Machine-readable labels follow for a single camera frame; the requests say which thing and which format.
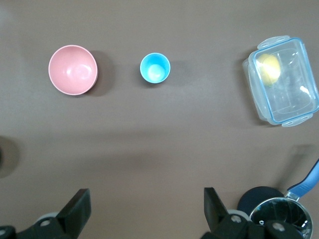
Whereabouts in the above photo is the clear plastic lidded container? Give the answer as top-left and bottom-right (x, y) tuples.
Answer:
(242, 34), (319, 128)

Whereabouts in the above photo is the pink bowl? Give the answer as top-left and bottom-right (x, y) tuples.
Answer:
(48, 44), (100, 97)

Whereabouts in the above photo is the light blue cup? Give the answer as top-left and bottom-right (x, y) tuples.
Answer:
(139, 52), (172, 85)

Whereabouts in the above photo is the black saucepan blue handle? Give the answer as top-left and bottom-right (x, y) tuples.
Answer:
(236, 158), (319, 239)

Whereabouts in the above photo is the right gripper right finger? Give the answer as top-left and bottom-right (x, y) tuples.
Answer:
(201, 187), (310, 239)

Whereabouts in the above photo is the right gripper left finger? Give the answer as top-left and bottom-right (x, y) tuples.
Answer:
(0, 188), (91, 239)

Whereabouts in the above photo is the yellow lemon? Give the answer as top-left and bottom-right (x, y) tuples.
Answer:
(256, 53), (282, 87)

